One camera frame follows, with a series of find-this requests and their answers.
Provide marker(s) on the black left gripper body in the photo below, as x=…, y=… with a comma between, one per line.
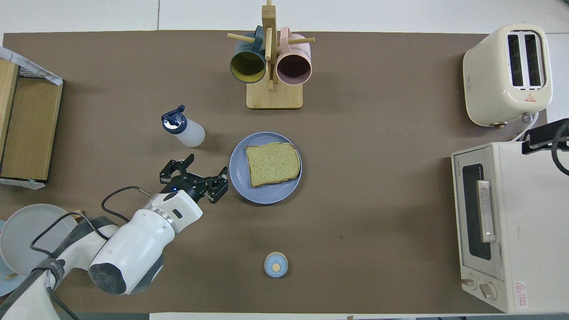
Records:
x=189, y=184

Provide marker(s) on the translucent bottle with navy cap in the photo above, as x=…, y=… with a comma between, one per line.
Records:
x=191, y=135

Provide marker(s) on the slice of toast bread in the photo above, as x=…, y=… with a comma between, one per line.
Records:
x=273, y=164

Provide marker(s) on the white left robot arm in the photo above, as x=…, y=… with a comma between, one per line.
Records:
x=133, y=249

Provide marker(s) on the blue round plate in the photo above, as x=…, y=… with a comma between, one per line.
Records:
x=266, y=195

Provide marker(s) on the grey plate in rack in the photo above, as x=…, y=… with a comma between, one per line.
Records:
x=22, y=231

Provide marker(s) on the light blue plate in rack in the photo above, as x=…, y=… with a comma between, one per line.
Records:
x=9, y=286

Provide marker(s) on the cream two-slot toaster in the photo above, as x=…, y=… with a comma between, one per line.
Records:
x=486, y=84

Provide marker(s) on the white toaster oven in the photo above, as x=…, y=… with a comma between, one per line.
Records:
x=529, y=231

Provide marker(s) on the small blue call bell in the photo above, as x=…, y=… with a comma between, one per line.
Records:
x=276, y=265

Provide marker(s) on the wooden mug tree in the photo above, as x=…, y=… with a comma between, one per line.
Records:
x=274, y=95

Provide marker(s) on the dark teal mug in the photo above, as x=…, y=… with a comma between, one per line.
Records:
x=247, y=66

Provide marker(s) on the pink mug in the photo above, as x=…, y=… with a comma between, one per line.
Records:
x=293, y=69

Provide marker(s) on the brown table mat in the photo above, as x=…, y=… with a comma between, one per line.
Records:
x=378, y=200

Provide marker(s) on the white checkered cloth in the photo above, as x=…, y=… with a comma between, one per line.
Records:
x=40, y=73

